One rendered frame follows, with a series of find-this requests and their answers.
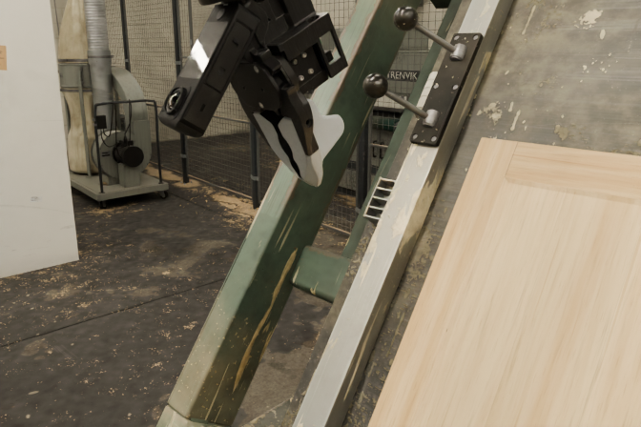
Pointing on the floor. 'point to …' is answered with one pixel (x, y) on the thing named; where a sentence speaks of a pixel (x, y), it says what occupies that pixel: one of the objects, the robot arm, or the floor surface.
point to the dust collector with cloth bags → (102, 115)
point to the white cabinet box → (31, 133)
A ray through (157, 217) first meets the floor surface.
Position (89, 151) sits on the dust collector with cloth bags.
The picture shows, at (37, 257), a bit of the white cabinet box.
